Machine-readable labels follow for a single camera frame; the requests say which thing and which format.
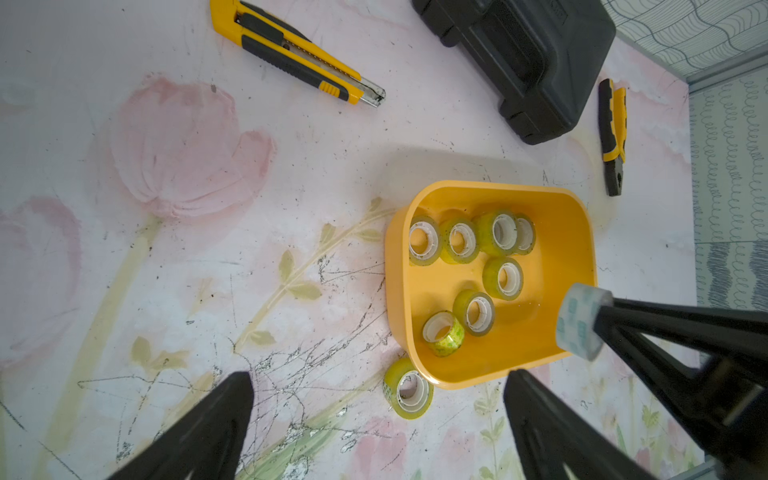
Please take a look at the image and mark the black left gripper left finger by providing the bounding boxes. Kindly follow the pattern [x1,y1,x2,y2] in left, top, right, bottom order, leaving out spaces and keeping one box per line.
[111,371,254,479]

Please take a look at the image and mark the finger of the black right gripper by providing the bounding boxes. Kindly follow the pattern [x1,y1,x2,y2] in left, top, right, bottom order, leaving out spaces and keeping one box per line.
[594,299,767,462]

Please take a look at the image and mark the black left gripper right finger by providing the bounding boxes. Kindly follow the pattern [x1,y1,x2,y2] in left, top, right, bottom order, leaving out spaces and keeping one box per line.
[503,370,652,479]

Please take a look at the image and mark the transparent tape roll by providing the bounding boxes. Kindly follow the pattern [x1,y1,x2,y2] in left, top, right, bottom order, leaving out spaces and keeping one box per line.
[516,214,536,255]
[439,216,479,264]
[422,311,465,358]
[452,289,496,337]
[482,258,524,301]
[555,283,614,361]
[408,215,442,267]
[474,210,519,256]
[383,357,434,420]

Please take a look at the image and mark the yellow plastic storage box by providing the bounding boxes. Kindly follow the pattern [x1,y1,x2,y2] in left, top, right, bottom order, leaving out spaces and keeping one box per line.
[385,181,596,389]

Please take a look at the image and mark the yellow black pliers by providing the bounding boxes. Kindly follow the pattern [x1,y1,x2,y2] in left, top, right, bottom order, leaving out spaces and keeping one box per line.
[598,78,628,197]

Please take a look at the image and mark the black plastic tool case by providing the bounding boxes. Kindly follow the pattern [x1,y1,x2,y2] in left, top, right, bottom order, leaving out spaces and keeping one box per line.
[412,0,616,145]

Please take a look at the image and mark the yellow black utility knife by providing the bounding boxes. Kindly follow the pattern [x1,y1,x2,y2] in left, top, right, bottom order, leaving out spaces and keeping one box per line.
[210,0,386,107]

